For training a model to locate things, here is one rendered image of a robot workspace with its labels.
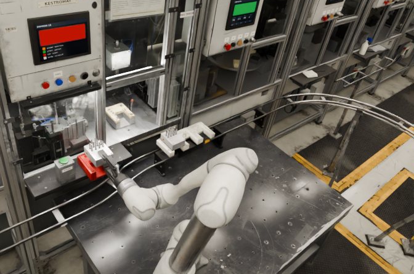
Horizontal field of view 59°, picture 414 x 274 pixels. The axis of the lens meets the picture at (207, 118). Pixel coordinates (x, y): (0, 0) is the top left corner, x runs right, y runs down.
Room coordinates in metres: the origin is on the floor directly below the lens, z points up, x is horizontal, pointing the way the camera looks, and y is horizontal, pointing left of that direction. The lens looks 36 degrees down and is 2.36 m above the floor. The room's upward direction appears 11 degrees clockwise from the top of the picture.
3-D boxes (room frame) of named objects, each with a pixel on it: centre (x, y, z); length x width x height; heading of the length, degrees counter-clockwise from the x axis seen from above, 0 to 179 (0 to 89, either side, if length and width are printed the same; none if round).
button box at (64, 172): (1.24, 0.65, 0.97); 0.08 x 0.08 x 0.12; 48
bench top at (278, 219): (1.47, -0.14, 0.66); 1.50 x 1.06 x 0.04; 138
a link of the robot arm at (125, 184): (1.14, 0.30, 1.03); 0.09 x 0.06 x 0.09; 137
